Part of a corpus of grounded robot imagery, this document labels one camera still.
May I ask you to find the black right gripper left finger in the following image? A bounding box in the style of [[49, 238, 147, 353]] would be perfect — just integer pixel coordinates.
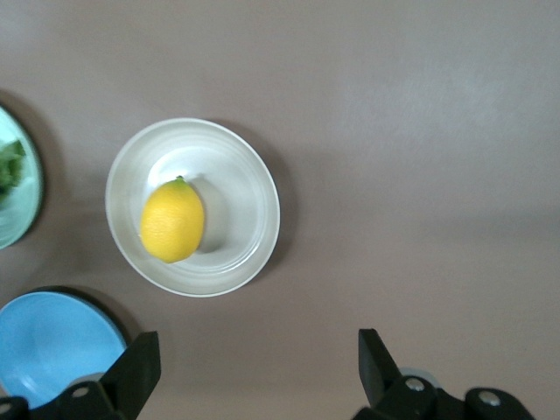
[[0, 331, 161, 420]]

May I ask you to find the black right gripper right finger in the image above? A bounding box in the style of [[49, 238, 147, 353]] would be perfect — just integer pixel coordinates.
[[352, 327, 535, 420]]

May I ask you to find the yellow lemon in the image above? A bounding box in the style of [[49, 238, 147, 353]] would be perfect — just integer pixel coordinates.
[[139, 175, 206, 264]]

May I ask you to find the green lettuce leaf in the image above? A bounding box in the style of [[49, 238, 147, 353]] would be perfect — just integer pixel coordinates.
[[0, 139, 26, 205]]

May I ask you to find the blue plate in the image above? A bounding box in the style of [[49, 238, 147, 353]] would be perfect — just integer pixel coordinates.
[[0, 291, 129, 410]]

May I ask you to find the light green plate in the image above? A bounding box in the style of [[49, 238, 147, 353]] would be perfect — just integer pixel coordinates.
[[0, 104, 45, 251]]

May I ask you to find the beige plate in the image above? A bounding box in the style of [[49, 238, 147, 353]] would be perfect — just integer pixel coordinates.
[[104, 117, 282, 298]]

